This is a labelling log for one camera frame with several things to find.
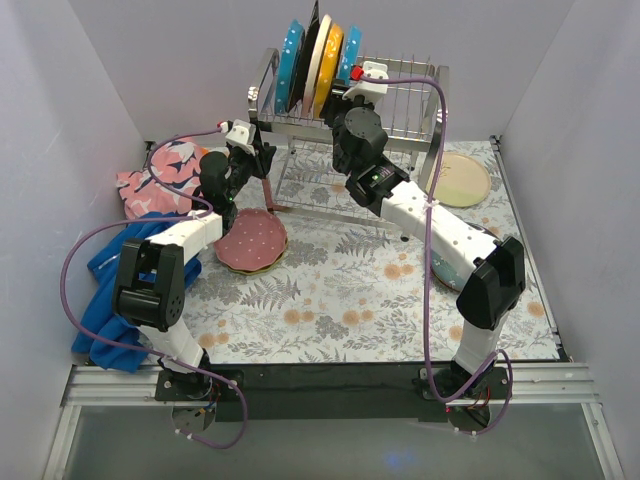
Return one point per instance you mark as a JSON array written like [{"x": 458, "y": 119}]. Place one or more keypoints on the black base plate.
[{"x": 314, "y": 391}]

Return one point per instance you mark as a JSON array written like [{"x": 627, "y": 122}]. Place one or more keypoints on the cream white plate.
[{"x": 315, "y": 61}]

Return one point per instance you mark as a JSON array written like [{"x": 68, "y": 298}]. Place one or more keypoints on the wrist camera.
[
  {"x": 241, "y": 134},
  {"x": 370, "y": 82}
]

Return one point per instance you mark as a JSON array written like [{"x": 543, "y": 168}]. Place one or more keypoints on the steel dish rack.
[{"x": 382, "y": 170}]

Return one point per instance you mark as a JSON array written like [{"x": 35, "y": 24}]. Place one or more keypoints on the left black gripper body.
[{"x": 261, "y": 156}]

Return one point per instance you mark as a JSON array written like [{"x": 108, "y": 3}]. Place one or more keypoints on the orange dotted plate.
[{"x": 328, "y": 68}]

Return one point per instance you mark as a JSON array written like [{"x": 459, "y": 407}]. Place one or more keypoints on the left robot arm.
[{"x": 150, "y": 284}]

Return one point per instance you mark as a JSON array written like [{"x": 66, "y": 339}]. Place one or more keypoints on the aluminium frame rail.
[{"x": 557, "y": 383}]

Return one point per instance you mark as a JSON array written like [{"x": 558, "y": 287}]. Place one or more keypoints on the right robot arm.
[{"x": 493, "y": 271}]

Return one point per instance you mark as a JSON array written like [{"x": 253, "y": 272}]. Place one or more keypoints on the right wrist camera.
[{"x": 370, "y": 82}]

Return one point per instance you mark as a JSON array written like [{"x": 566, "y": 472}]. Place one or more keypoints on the black square plate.
[{"x": 303, "y": 63}]

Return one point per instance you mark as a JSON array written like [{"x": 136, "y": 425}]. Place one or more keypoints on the floral table mat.
[{"x": 345, "y": 290}]

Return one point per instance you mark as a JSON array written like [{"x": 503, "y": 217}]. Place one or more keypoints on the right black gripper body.
[{"x": 336, "y": 99}]

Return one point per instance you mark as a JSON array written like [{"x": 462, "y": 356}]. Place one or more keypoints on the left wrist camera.
[{"x": 241, "y": 134}]

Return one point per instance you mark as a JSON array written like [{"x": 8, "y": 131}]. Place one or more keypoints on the pink whale pattern cloth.
[{"x": 176, "y": 164}]

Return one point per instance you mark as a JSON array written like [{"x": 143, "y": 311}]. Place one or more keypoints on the beige plate with sprig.
[{"x": 462, "y": 182}]

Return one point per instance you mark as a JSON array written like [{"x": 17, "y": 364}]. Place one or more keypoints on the pink dotted plate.
[{"x": 255, "y": 240}]

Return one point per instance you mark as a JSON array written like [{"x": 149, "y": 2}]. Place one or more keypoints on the blue fleece cloth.
[{"x": 99, "y": 317}]

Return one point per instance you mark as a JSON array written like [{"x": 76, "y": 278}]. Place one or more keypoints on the blue dotted plate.
[
  {"x": 290, "y": 52},
  {"x": 349, "y": 56}
]

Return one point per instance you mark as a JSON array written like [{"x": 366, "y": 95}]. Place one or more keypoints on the dark green brown plate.
[{"x": 445, "y": 273}]

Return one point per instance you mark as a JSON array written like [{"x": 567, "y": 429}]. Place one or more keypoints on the lime green dotted plate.
[{"x": 258, "y": 271}]

